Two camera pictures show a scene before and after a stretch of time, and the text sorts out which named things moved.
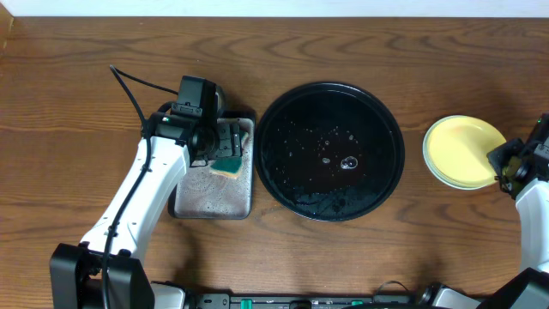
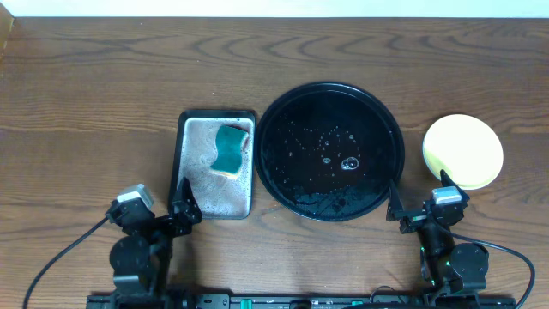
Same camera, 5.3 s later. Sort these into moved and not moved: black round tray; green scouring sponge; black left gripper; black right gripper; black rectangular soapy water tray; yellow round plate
Moved: black left gripper; black right gripper
Not moved: black rectangular soapy water tray; yellow round plate; black round tray; green scouring sponge
